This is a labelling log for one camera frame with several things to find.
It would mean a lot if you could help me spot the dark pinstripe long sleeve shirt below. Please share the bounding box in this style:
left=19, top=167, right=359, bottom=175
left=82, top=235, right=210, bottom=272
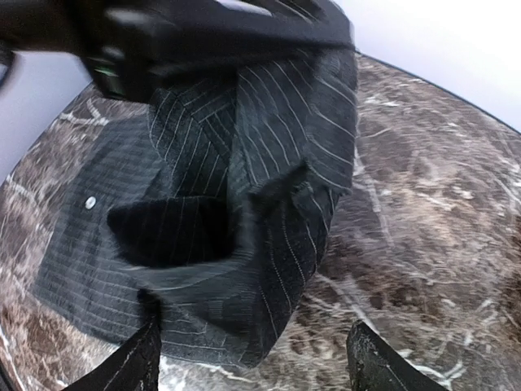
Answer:
left=33, top=50, right=357, bottom=368

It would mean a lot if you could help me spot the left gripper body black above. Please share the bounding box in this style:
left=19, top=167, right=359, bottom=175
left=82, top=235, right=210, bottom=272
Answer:
left=1, top=1, right=352, bottom=102

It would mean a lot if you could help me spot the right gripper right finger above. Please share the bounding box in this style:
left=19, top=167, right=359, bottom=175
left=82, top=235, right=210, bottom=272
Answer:
left=346, top=320, right=445, bottom=391

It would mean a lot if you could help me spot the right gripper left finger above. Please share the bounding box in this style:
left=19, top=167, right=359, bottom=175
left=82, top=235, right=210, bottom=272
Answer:
left=83, top=323, right=161, bottom=390

